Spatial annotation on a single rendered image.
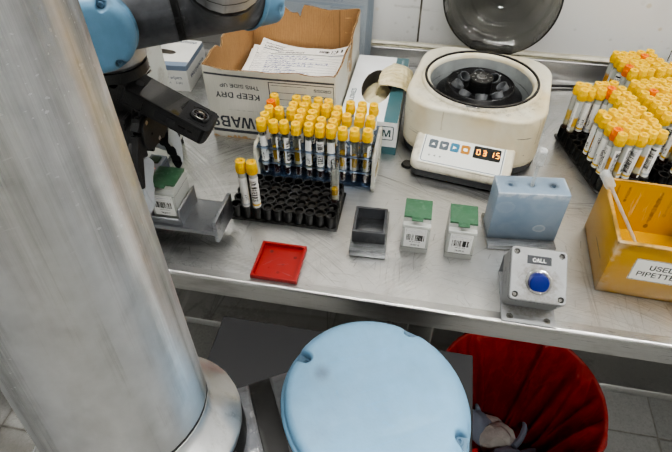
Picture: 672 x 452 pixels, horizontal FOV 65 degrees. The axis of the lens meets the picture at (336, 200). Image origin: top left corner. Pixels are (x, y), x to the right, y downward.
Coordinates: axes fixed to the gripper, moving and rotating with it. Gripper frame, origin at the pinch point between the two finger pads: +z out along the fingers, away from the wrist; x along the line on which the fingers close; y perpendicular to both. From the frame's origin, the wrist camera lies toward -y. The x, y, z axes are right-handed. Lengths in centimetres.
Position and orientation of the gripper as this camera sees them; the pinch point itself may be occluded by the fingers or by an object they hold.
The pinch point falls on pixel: (168, 187)
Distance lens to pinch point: 81.1
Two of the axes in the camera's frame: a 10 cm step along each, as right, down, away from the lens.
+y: -9.8, -1.2, 1.4
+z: 0.0, 7.4, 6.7
